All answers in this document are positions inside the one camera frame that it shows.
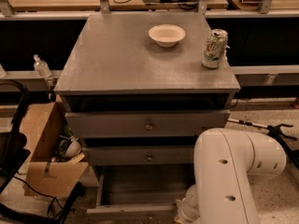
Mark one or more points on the black metal stand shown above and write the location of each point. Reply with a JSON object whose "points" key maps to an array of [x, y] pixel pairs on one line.
{"points": [[276, 133]]}

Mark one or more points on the grey bottom drawer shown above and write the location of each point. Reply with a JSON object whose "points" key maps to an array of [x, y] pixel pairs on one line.
{"points": [[136, 191]]}

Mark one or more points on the grey drawer cabinet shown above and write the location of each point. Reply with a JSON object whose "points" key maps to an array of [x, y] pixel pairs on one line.
{"points": [[116, 67]]}

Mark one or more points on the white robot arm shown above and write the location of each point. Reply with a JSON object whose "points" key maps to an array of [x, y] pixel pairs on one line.
{"points": [[226, 162]]}

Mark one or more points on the grey drawer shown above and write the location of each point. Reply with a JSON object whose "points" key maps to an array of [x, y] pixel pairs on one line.
{"points": [[144, 124], [103, 156], [136, 191]]}

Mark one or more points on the grey top drawer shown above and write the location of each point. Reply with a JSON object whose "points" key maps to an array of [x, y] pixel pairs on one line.
{"points": [[144, 124]]}

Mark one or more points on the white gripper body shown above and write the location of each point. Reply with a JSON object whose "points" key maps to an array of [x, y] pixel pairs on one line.
{"points": [[187, 209]]}

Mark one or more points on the green white soda can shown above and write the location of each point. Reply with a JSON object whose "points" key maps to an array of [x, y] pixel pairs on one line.
{"points": [[216, 45]]}

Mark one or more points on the brown cardboard box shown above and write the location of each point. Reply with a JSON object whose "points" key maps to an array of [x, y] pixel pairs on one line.
{"points": [[43, 126]]}

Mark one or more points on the white cup in box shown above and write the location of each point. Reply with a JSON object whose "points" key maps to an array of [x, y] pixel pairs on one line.
{"points": [[74, 148]]}

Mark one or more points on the black cart frame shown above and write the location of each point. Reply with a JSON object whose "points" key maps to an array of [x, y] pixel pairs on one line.
{"points": [[12, 143]]}

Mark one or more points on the clear plastic bottle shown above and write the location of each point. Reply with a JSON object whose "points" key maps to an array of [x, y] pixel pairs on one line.
{"points": [[41, 67]]}

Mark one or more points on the grey middle drawer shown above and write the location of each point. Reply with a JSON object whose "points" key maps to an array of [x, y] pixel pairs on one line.
{"points": [[103, 156]]}

